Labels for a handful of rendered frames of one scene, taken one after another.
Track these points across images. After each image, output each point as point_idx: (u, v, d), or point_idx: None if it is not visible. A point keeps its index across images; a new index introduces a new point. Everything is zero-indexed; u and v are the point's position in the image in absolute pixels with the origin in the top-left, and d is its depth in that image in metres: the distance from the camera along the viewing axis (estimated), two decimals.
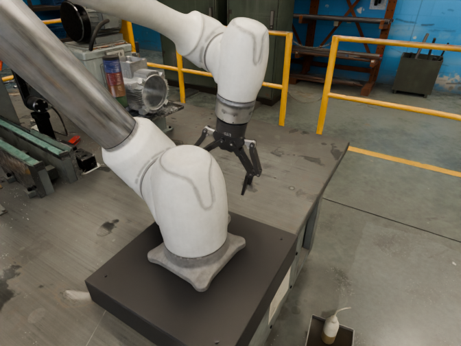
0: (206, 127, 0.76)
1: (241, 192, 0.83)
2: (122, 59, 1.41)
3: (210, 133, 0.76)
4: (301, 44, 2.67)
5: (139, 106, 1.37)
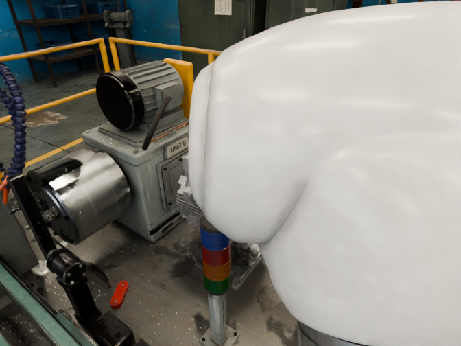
0: None
1: None
2: None
3: None
4: None
5: None
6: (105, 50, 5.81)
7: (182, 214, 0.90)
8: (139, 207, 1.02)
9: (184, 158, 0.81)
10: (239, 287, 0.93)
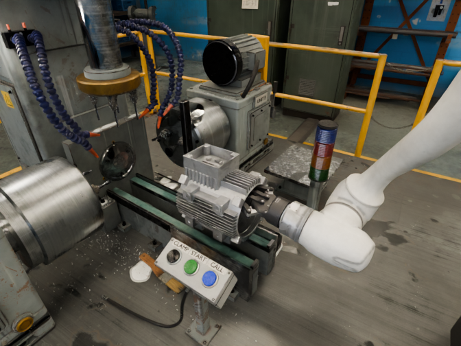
0: (273, 191, 0.83)
1: None
2: (197, 151, 0.87)
3: (269, 193, 0.82)
4: (396, 68, 2.46)
5: None
6: (127, 44, 6.12)
7: (182, 213, 0.90)
8: (232, 145, 1.33)
9: (185, 157, 0.82)
10: None
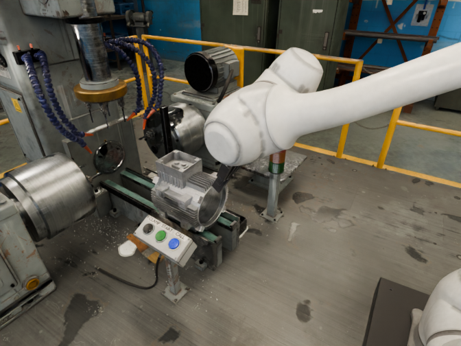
0: None
1: (214, 182, 0.87)
2: (169, 156, 1.05)
3: None
4: (372, 73, 2.65)
5: None
6: (125, 47, 6.31)
7: (157, 207, 1.09)
8: None
9: (157, 163, 1.01)
10: (280, 193, 1.43)
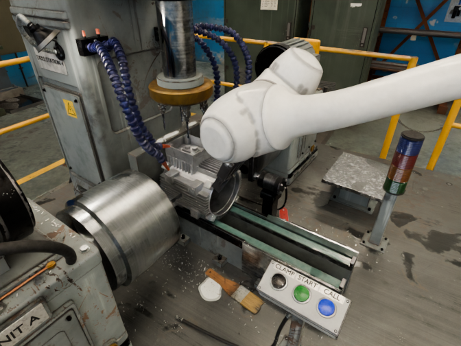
0: None
1: (214, 182, 0.87)
2: (179, 140, 0.99)
3: None
4: None
5: None
6: None
7: None
8: (284, 154, 1.28)
9: None
10: (372, 213, 1.20)
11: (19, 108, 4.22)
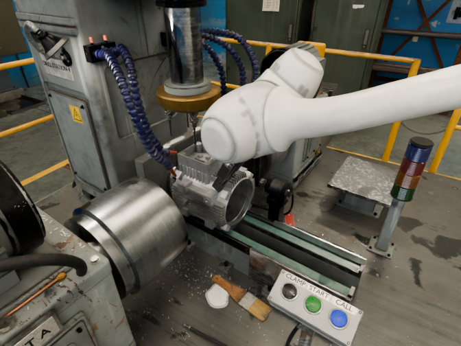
0: None
1: (214, 182, 0.87)
2: (191, 148, 0.97)
3: None
4: None
5: None
6: None
7: (178, 204, 1.01)
8: (289, 158, 1.28)
9: (179, 155, 0.92)
10: (379, 217, 1.19)
11: (20, 109, 4.22)
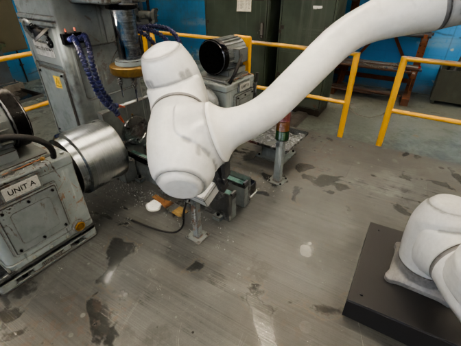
0: None
1: (226, 182, 0.87)
2: None
3: None
4: (368, 64, 2.83)
5: None
6: None
7: None
8: None
9: None
10: (284, 164, 1.62)
11: (20, 100, 4.64)
